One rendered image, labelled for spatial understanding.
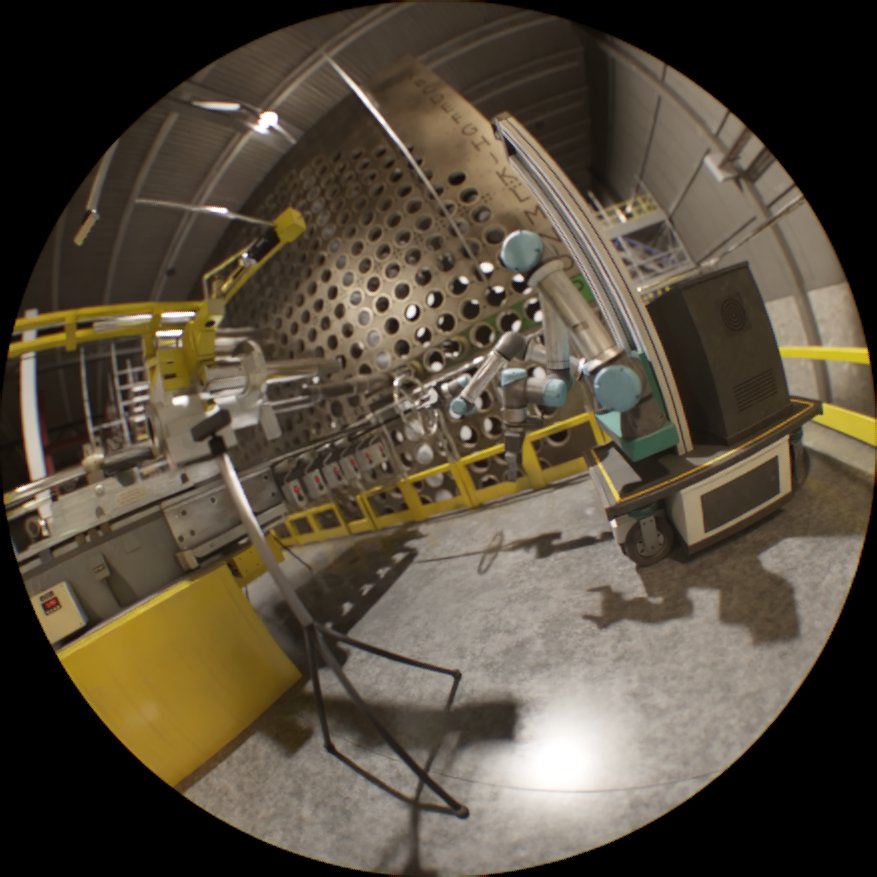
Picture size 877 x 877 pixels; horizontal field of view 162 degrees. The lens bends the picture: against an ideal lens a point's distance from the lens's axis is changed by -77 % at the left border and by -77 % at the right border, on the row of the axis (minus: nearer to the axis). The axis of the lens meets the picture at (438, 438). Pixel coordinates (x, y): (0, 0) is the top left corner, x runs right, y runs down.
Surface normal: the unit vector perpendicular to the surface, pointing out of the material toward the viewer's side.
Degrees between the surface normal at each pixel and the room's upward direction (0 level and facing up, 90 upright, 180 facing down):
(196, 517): 90
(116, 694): 90
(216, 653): 90
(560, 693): 0
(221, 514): 90
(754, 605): 0
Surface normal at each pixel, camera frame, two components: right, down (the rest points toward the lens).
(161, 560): 0.81, -0.33
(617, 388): -0.58, 0.44
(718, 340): -0.33, 0.21
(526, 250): -0.71, 0.22
